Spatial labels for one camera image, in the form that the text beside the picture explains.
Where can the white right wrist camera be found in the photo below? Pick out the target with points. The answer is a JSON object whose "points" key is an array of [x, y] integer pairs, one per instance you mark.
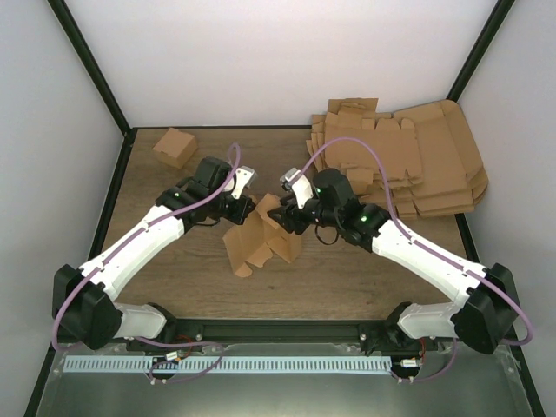
{"points": [[297, 183]]}

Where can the stack of flat cardboard boxes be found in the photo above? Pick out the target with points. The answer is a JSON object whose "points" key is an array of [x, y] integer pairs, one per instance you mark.
{"points": [[423, 159]]}

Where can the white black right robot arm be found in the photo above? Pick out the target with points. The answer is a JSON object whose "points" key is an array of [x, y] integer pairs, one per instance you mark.
{"points": [[482, 302]]}

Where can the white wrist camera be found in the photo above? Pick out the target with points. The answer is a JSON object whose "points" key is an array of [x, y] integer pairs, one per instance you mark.
{"points": [[297, 183], [243, 178]]}

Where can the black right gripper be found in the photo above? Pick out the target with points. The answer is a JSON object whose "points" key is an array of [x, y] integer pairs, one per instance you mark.
{"points": [[290, 215]]}

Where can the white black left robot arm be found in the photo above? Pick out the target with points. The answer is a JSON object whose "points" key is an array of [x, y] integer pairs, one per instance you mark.
{"points": [[85, 298]]}

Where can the black left frame post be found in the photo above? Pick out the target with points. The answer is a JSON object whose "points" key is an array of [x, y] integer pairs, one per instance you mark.
{"points": [[72, 31]]}

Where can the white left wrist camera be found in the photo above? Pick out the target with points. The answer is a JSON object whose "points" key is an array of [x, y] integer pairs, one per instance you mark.
{"points": [[243, 178]]}

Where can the black aluminium frame rail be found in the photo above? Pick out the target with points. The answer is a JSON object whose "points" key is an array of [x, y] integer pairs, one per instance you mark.
{"points": [[278, 326]]}

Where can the black right frame post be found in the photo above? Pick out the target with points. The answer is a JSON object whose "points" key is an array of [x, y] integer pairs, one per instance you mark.
{"points": [[480, 47]]}

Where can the light blue slotted cable duct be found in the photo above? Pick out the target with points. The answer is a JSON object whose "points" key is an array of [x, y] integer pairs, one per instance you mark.
{"points": [[116, 364]]}

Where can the folded small cardboard box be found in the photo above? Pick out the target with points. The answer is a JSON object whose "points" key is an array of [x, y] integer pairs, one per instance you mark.
{"points": [[175, 148]]}

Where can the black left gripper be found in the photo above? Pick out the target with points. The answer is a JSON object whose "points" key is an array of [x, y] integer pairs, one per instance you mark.
{"points": [[247, 206]]}

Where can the black frame post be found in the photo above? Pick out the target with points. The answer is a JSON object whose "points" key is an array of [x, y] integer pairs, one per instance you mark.
{"points": [[72, 31], [480, 47]]}

